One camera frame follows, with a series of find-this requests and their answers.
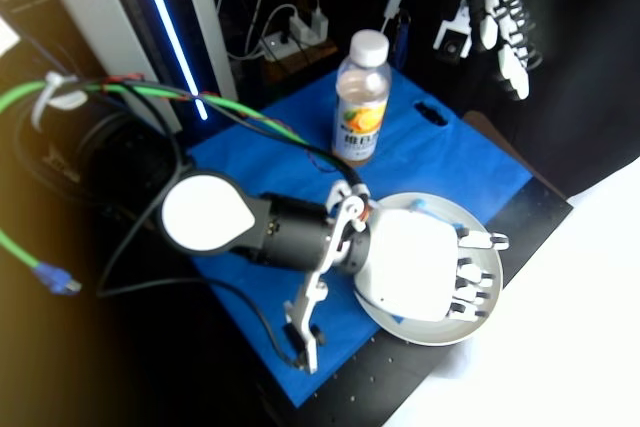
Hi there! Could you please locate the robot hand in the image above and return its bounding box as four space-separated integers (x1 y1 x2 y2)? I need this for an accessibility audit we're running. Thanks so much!
352 206 510 324
382 0 545 102

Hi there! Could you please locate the orange juice bottle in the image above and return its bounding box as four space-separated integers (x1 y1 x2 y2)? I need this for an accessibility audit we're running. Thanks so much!
331 29 393 168

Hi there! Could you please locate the white round plate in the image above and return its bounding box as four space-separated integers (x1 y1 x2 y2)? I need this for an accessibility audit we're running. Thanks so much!
349 190 504 347

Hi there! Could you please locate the white adapter box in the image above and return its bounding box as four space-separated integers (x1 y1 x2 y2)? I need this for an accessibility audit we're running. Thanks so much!
382 0 405 33

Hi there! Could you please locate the blue cloth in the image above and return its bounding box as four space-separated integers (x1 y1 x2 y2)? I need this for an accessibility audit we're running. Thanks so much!
188 66 534 409

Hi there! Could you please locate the white power strip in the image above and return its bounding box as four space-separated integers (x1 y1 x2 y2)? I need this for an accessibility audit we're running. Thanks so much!
259 9 331 61

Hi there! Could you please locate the white column with blue light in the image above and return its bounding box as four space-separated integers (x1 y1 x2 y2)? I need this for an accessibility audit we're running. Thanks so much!
29 0 240 136

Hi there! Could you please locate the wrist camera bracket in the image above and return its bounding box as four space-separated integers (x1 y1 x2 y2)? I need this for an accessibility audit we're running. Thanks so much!
432 1 476 66
283 179 374 376

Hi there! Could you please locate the blue strap loop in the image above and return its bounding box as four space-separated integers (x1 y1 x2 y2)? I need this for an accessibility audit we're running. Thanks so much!
393 14 414 68

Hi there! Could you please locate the green cable of arm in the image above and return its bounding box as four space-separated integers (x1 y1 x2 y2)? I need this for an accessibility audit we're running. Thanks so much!
0 79 311 148

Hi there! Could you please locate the green cable with blue plug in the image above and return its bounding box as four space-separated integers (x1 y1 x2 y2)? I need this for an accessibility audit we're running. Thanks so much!
0 226 84 297

